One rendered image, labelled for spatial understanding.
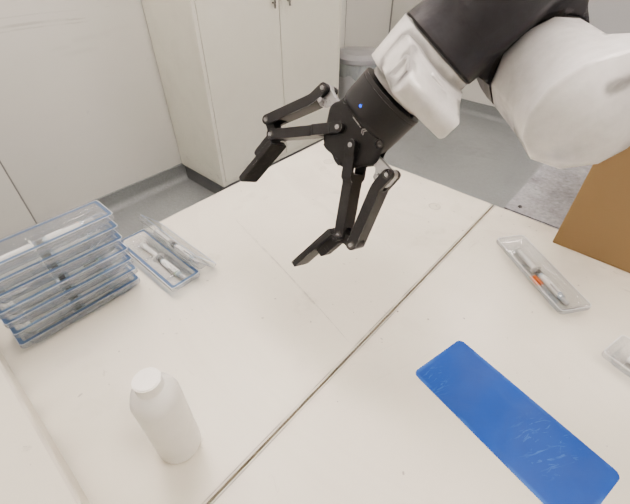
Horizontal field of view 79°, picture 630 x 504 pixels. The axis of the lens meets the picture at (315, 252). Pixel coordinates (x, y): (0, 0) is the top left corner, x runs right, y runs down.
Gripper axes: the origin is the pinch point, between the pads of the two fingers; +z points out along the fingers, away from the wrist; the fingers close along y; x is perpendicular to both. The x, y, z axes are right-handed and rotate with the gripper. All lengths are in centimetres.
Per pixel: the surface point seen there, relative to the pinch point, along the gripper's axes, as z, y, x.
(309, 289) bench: 12.2, -7.5, -14.0
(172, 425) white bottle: 13.6, -15.7, 16.8
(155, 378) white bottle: 9.7, -11.3, 18.4
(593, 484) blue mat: -9.3, -45.9, -10.8
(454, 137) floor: 8, 63, -264
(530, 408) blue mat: -6.9, -37.8, -15.2
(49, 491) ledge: 24.6, -14.7, 24.9
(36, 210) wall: 146, 113, -41
